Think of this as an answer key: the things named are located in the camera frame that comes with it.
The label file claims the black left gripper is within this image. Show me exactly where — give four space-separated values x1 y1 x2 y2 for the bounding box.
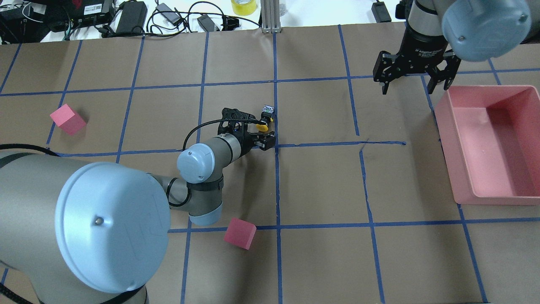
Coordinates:
218 108 276 153

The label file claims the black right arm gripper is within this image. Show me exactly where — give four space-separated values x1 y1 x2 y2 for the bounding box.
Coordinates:
373 29 461 95

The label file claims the yellow push button switch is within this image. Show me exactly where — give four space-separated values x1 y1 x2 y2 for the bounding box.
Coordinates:
256 105 275 133

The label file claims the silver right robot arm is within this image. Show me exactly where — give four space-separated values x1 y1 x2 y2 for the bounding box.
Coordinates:
336 0 539 94

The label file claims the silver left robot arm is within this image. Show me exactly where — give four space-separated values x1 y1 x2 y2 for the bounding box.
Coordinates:
1 108 275 304

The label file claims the pink plastic bin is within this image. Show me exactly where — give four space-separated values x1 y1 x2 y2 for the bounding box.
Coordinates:
434 85 540 206

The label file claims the pink foam cube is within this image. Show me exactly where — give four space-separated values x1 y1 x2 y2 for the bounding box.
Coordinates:
224 217 257 250
49 104 87 136

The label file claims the yellow tape roll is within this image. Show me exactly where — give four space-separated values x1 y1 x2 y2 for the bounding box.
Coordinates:
231 0 257 16

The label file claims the black power adapter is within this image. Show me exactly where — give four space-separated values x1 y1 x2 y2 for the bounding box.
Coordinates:
115 0 147 36

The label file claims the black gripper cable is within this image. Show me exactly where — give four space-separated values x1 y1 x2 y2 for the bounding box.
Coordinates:
182 120 224 152

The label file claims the aluminium frame post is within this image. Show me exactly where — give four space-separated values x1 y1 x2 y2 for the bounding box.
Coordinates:
260 0 282 33

